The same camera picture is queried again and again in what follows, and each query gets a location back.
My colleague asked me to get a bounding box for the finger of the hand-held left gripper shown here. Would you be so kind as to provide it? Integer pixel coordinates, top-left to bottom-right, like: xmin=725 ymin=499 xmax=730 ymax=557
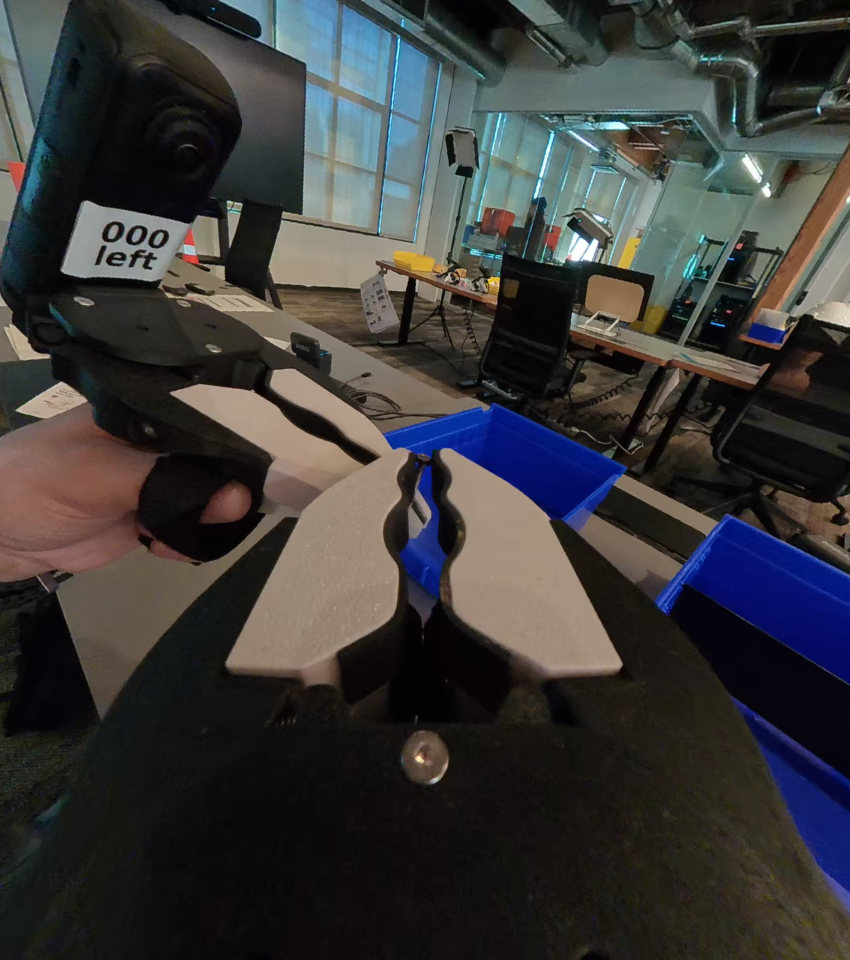
xmin=170 ymin=382 xmax=363 ymax=520
xmin=269 ymin=367 xmax=396 ymax=460

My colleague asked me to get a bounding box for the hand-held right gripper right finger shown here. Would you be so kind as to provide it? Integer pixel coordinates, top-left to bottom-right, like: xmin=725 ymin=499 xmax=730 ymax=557
xmin=432 ymin=447 xmax=624 ymax=682

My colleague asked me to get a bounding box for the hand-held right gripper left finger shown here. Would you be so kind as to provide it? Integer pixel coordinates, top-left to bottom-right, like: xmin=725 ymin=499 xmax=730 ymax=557
xmin=226 ymin=447 xmax=414 ymax=685

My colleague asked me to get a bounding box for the blue plastic storage bin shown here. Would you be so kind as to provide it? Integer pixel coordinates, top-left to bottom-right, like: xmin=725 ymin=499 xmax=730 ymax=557
xmin=383 ymin=403 xmax=628 ymax=599

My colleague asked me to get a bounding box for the blue storage bin with divider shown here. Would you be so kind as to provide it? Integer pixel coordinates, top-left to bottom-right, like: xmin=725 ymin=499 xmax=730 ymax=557
xmin=656 ymin=513 xmax=850 ymax=960

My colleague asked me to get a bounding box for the person's left hand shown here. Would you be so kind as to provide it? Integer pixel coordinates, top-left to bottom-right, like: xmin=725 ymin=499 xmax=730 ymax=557
xmin=0 ymin=414 xmax=255 ymax=585

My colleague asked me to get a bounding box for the black charger device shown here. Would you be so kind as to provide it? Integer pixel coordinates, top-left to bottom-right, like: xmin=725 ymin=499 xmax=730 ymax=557
xmin=290 ymin=333 xmax=333 ymax=376

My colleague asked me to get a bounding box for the white printed sign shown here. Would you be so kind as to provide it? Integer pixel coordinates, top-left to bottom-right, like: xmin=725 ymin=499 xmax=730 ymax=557
xmin=359 ymin=272 xmax=401 ymax=335

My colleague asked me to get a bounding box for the white paper sheet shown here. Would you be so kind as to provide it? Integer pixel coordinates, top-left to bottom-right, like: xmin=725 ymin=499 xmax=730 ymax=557
xmin=166 ymin=288 xmax=277 ymax=315
xmin=14 ymin=381 xmax=90 ymax=421

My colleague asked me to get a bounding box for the black table mat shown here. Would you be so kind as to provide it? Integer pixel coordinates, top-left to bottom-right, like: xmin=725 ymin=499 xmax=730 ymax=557
xmin=596 ymin=483 xmax=714 ymax=562

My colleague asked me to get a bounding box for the black video bar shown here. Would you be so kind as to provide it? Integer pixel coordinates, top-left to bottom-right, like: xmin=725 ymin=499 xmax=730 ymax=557
xmin=173 ymin=0 xmax=263 ymax=40

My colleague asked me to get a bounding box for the black tripod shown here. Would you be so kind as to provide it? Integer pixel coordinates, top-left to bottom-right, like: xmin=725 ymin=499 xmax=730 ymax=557
xmin=413 ymin=288 xmax=471 ymax=354

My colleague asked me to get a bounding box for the black monitor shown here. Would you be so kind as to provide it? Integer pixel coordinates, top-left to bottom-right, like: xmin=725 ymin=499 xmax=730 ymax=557
xmin=132 ymin=0 xmax=308 ymax=310

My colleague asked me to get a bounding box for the wooden desk with black legs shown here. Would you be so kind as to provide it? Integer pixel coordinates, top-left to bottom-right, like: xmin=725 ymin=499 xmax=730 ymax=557
xmin=569 ymin=315 xmax=850 ymax=475
xmin=376 ymin=258 xmax=502 ymax=348

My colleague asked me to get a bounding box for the black high-back chair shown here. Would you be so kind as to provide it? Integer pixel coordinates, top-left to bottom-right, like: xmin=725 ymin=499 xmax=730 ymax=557
xmin=477 ymin=252 xmax=587 ymax=402

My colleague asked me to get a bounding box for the black studio light panel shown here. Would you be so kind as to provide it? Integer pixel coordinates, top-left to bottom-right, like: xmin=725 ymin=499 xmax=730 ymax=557
xmin=563 ymin=208 xmax=617 ymax=245
xmin=444 ymin=126 xmax=481 ymax=265

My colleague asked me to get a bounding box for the black bin divider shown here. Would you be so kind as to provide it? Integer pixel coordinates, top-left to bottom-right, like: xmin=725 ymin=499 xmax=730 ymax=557
xmin=669 ymin=583 xmax=850 ymax=809

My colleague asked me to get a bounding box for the black panel with tan insert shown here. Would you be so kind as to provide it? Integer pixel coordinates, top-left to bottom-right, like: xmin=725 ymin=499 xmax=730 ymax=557
xmin=577 ymin=261 xmax=656 ymax=325

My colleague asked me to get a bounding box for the black mesh office chair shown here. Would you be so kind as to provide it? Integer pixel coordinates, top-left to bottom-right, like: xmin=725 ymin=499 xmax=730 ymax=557
xmin=711 ymin=313 xmax=850 ymax=526

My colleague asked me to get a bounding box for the small blue box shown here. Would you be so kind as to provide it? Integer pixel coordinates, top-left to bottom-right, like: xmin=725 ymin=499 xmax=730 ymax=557
xmin=746 ymin=307 xmax=793 ymax=346

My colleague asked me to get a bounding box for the wooden pillar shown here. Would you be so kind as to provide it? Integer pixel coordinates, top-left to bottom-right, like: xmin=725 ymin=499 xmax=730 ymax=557
xmin=757 ymin=75 xmax=850 ymax=316

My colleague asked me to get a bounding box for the black cable bundle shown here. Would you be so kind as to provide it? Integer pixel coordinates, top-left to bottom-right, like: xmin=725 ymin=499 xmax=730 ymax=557
xmin=338 ymin=371 xmax=444 ymax=421

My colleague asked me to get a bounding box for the black coiled cable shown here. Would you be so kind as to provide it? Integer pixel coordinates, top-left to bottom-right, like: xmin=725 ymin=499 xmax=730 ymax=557
xmin=567 ymin=375 xmax=643 ymax=412

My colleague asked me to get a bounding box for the silver bent air duct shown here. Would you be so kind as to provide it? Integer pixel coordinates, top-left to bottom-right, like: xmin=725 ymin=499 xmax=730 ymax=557
xmin=631 ymin=0 xmax=850 ymax=141

